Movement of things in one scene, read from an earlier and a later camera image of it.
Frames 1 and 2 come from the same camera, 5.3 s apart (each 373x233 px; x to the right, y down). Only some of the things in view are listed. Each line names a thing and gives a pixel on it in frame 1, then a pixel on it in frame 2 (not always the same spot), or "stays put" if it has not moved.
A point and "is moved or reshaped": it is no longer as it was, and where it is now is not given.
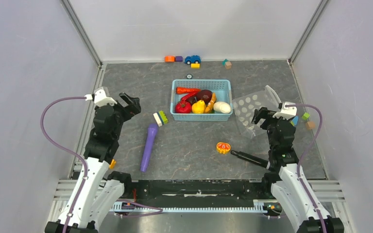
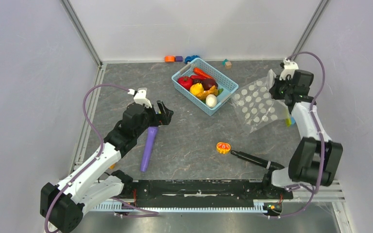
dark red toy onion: (205, 95) -> (207, 83)
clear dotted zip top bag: (245, 108) is moved or reshaped
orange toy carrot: (181, 90) -> (199, 72)
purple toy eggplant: (152, 129) stays put
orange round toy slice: (223, 147) stays put
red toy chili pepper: (190, 95) -> (196, 76)
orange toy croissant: (209, 108) -> (213, 90)
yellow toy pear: (198, 107) -> (196, 89)
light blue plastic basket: (222, 88) -> (228, 85)
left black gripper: (131, 109) -> (161, 118)
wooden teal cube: (227, 63) stays put
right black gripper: (270, 118) -> (273, 90)
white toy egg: (222, 107) -> (211, 100)
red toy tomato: (182, 107) -> (185, 81)
